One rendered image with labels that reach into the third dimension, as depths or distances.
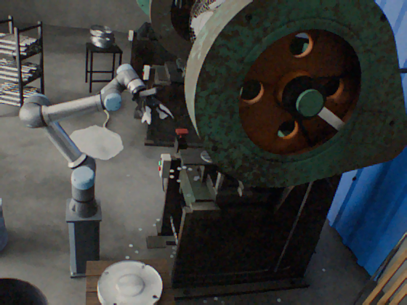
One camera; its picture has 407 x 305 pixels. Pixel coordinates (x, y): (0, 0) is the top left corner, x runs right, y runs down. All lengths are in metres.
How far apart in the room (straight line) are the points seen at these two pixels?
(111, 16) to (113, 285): 7.10
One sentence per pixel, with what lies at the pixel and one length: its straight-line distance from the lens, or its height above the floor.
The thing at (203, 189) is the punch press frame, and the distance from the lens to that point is 1.86.
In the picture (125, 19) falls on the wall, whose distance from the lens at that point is 8.28.
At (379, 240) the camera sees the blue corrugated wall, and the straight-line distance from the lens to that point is 2.66.
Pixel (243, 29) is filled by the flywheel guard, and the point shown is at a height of 1.54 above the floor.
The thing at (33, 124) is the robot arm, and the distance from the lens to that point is 1.70.
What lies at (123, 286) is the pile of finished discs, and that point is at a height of 0.39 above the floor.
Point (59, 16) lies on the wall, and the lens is 8.35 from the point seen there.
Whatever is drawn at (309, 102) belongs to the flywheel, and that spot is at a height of 1.34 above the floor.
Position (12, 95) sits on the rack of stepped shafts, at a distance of 3.95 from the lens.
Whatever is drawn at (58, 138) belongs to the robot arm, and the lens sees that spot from 1.86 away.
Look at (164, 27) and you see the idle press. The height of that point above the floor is 1.18.
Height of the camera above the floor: 1.71
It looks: 30 degrees down
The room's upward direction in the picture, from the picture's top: 11 degrees clockwise
